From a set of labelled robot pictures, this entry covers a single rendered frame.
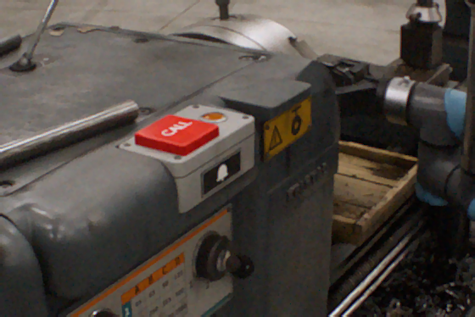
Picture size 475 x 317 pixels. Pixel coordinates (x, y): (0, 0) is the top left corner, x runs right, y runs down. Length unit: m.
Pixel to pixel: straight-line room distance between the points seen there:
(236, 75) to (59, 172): 0.31
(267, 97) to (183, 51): 0.20
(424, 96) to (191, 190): 0.68
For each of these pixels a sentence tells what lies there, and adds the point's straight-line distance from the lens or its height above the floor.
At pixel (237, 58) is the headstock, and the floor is 1.25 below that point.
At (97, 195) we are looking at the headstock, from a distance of 0.84.
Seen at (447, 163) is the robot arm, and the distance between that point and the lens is 1.52.
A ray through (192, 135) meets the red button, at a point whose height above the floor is 1.27.
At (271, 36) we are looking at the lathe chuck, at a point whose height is 1.22.
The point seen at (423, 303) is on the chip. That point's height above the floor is 0.54.
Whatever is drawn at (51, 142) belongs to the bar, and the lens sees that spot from 0.93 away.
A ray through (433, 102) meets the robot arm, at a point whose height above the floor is 1.10.
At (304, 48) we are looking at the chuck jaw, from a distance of 1.43.
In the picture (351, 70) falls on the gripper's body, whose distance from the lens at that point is 1.59.
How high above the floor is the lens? 1.62
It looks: 24 degrees down
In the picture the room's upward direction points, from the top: straight up
